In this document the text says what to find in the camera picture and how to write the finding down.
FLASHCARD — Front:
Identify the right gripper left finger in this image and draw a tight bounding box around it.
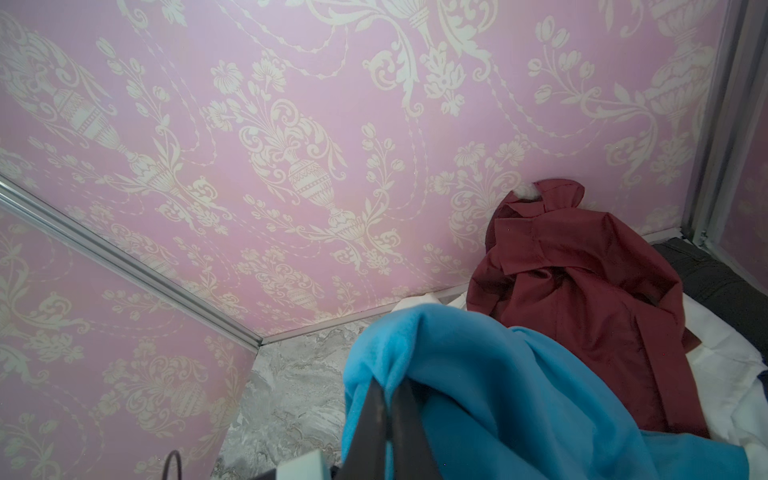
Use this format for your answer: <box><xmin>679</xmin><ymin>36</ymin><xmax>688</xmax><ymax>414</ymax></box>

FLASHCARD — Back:
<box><xmin>335</xmin><ymin>379</ymin><xmax>390</xmax><ymax>480</ymax></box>

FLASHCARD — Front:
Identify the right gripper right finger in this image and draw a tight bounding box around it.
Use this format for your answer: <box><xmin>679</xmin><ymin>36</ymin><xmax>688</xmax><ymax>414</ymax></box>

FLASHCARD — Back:
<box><xmin>390</xmin><ymin>378</ymin><xmax>442</xmax><ymax>480</ymax></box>

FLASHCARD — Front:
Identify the turquoise cloth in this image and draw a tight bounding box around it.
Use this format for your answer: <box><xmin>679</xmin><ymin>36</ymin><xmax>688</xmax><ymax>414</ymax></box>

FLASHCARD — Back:
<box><xmin>341</xmin><ymin>304</ymin><xmax>749</xmax><ymax>479</ymax></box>

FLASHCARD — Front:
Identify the white cloth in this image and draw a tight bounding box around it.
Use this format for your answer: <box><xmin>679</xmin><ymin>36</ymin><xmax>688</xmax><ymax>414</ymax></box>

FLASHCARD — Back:
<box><xmin>391</xmin><ymin>291</ymin><xmax>768</xmax><ymax>480</ymax></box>

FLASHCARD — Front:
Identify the dark grey cloth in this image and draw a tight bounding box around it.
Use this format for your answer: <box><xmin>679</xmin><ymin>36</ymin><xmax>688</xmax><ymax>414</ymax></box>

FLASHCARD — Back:
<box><xmin>653</xmin><ymin>238</ymin><xmax>767</xmax><ymax>360</ymax></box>

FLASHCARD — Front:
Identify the maroon shirt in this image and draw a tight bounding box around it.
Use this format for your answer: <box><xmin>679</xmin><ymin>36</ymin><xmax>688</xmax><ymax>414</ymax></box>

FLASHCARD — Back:
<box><xmin>466</xmin><ymin>179</ymin><xmax>709</xmax><ymax>437</ymax></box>

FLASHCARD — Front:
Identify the left corner aluminium post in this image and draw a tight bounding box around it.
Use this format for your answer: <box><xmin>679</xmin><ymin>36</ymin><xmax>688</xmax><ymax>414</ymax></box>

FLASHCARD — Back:
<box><xmin>1</xmin><ymin>177</ymin><xmax>263</xmax><ymax>352</ymax></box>

